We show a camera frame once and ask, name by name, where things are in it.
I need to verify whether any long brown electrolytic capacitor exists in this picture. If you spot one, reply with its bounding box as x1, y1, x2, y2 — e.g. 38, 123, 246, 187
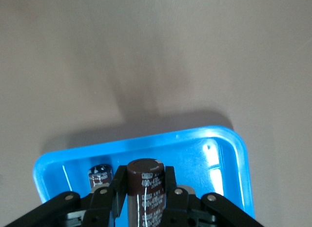
126, 158, 167, 227

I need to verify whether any blue plastic tray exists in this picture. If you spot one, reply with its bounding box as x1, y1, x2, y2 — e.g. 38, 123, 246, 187
33, 125, 255, 227

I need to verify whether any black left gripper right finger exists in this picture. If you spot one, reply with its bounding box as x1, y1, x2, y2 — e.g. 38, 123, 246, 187
159, 165, 264, 227

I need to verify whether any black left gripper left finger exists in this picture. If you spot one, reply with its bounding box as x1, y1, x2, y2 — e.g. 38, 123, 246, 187
0, 165, 129, 227

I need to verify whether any short black electrolytic capacitor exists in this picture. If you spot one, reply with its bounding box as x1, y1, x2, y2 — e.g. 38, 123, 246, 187
88, 164, 113, 193

